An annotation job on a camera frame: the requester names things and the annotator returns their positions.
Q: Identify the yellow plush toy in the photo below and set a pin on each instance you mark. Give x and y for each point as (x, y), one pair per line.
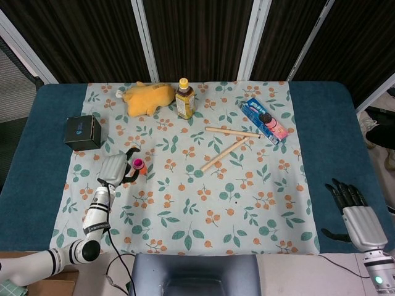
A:
(148, 98)

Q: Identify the teal table cover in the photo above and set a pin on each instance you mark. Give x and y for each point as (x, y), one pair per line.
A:
(37, 166)

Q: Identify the green grid mat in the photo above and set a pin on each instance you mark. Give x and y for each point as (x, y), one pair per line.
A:
(10, 290)

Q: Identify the pink plastic cup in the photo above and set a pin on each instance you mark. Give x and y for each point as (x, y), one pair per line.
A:
(138, 163)

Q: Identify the orange plastic cup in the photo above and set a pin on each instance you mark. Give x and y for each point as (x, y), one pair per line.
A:
(143, 170)

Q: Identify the blue cookie box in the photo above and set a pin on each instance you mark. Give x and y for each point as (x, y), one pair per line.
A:
(265, 121)

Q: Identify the wooden stick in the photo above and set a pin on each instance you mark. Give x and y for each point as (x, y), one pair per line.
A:
(231, 132)
(222, 155)

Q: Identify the dark screen panel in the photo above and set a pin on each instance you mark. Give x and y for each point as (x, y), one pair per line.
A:
(284, 40)
(200, 37)
(77, 37)
(355, 46)

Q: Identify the white shoe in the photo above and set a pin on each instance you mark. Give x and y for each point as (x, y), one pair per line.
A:
(367, 126)

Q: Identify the grey mesh office chair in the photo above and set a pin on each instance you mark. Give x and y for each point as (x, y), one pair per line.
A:
(12, 92)

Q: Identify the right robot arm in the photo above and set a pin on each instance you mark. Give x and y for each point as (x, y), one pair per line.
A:
(378, 271)

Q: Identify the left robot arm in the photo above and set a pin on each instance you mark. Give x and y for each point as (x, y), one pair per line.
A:
(92, 222)

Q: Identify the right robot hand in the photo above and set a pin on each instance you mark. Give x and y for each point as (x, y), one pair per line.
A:
(364, 223)

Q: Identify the brown cardboard box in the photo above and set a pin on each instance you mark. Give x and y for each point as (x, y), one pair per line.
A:
(52, 283)

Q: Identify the floral tablecloth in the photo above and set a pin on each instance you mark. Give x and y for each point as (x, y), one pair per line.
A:
(200, 200)

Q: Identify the black cardboard box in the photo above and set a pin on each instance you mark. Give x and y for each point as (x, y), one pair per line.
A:
(81, 132)

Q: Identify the tea bottle yellow cap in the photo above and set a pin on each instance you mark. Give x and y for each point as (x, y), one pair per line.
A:
(185, 103)

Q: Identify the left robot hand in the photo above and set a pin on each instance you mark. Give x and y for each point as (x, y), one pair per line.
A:
(112, 168)

